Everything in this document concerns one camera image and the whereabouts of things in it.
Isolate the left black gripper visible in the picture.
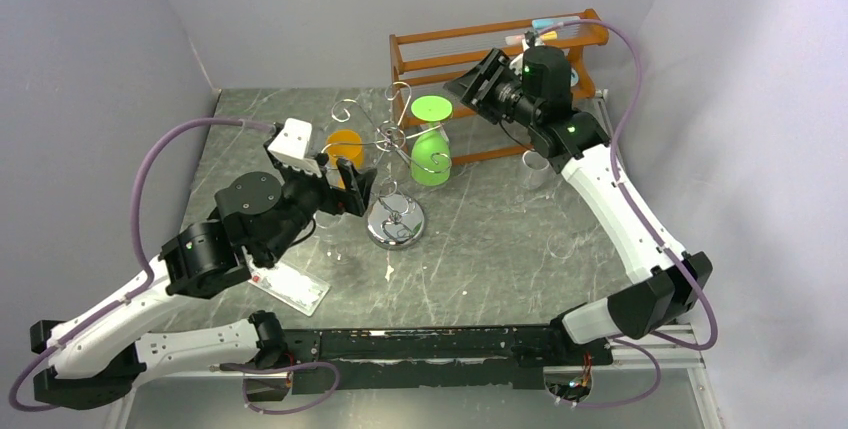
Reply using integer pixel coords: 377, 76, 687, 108
263, 154, 378, 266

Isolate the clear wine glass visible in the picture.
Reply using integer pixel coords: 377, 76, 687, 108
518, 150, 550, 191
314, 211, 353, 266

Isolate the green plastic wine glass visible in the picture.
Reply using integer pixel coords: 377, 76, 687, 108
410, 95, 453, 187

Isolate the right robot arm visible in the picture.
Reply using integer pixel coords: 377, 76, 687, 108
444, 46, 712, 364

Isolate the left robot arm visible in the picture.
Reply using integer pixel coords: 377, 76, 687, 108
30, 155, 377, 410

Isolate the orange plastic wine glass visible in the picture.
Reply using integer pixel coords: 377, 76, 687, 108
325, 129, 365, 188

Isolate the chrome wine glass rack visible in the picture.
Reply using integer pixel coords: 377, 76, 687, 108
330, 82, 427, 250

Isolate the orange wooden shelf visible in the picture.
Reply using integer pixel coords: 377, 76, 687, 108
389, 9, 609, 167

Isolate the white packaged card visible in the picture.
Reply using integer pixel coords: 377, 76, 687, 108
248, 261, 331, 317

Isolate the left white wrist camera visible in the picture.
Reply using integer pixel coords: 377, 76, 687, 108
266, 118, 325, 177

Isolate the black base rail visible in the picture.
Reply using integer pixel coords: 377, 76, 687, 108
245, 324, 613, 395

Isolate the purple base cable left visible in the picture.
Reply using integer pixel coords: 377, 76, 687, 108
218, 360, 341, 416

